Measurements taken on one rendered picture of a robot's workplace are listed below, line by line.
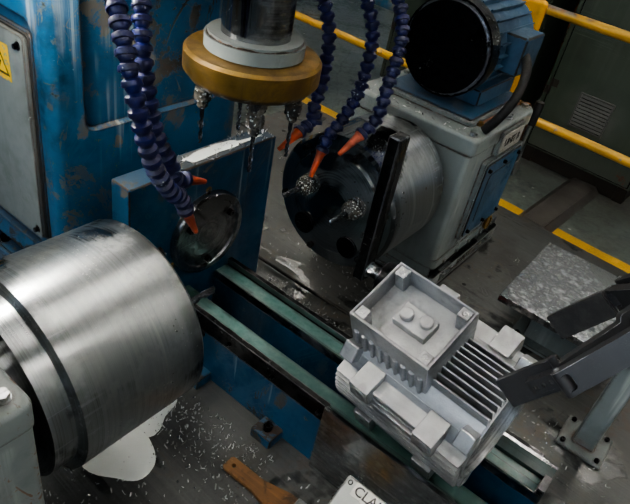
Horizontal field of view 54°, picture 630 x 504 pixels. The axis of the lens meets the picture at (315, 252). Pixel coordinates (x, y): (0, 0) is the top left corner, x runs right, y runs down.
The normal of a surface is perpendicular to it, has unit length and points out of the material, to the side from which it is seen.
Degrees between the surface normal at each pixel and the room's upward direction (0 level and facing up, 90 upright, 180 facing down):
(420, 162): 43
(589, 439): 90
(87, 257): 2
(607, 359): 67
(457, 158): 90
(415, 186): 58
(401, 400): 23
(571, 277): 0
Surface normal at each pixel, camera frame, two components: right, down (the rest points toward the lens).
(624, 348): -0.32, 0.14
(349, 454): -0.62, 0.37
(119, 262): 0.34, -0.66
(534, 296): 0.17, -0.79
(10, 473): 0.77, 0.47
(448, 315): -0.11, -0.60
